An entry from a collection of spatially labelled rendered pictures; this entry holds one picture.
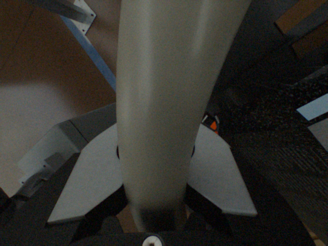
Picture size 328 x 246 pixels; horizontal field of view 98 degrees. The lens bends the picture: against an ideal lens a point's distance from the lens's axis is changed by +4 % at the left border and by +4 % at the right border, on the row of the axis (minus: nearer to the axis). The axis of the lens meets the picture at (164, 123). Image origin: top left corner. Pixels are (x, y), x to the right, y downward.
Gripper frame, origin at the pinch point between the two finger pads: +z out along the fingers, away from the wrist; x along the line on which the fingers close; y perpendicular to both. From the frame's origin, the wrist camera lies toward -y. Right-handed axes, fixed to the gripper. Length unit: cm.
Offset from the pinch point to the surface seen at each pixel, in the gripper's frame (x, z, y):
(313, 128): 38.4, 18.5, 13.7
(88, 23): -59, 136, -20
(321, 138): 40.6, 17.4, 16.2
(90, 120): -33, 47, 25
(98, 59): -56, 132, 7
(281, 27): 76, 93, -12
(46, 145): -46, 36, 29
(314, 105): 39.3, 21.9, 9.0
